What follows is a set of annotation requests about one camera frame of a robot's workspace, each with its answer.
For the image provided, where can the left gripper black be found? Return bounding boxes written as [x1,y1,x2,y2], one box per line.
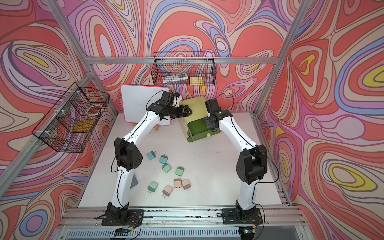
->
[165,104,192,119]

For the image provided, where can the yellow green drawer cabinet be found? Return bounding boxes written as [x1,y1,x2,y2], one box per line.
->
[180,96,207,138]

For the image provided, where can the teal plug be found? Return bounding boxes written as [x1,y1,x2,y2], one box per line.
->
[147,151,157,161]
[159,155,168,165]

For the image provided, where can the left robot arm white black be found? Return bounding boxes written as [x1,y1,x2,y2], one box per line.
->
[107,90,193,214]

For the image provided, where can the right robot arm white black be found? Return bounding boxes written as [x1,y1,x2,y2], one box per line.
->
[205,99,268,221]

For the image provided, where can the grey remote in back basket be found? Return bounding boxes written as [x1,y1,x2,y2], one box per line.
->
[162,74,189,84]

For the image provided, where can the pink framed whiteboard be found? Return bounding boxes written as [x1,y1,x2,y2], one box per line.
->
[121,85,170,124]

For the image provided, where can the yellow sponge in back basket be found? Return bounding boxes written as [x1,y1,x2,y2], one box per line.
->
[189,77,205,86]

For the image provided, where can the green plug upper left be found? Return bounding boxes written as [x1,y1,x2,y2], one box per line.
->
[162,164,172,173]

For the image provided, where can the green plug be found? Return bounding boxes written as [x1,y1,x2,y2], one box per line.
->
[175,167,185,177]
[162,164,172,173]
[147,181,159,194]

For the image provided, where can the green plug upper right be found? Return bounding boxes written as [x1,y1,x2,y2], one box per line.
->
[175,167,185,177]

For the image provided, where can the pink plug right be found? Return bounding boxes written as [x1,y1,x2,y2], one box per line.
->
[182,179,191,190]

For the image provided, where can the pink plug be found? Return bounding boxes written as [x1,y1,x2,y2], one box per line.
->
[162,185,174,198]
[182,179,191,190]
[174,179,183,189]

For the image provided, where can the pink plug middle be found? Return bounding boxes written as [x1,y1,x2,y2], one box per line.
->
[174,179,183,189]

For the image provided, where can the green plug lower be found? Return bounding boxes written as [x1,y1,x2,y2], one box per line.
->
[147,181,159,194]

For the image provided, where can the pink plug lower left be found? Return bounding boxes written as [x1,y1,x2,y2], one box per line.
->
[162,185,174,198]

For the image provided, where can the tape roll in left basket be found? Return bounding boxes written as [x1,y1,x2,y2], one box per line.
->
[83,104,101,117]

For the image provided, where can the grey felt eraser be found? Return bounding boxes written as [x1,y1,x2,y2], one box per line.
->
[130,174,138,189]

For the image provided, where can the yellow item in left basket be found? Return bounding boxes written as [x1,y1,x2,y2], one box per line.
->
[71,120,95,133]

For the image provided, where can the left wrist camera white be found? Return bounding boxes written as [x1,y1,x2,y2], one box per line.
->
[172,93,182,108]

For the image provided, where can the back black wire basket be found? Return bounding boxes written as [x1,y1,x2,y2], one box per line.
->
[151,51,217,87]

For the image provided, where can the black wire basket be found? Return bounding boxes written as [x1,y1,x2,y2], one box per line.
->
[151,51,217,87]
[32,83,110,153]

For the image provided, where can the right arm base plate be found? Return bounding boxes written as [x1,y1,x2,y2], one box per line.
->
[221,207,264,226]

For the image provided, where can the left black wire basket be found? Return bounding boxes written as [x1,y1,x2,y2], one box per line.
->
[32,83,110,153]

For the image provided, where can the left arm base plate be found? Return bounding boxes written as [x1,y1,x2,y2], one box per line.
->
[102,209,144,226]

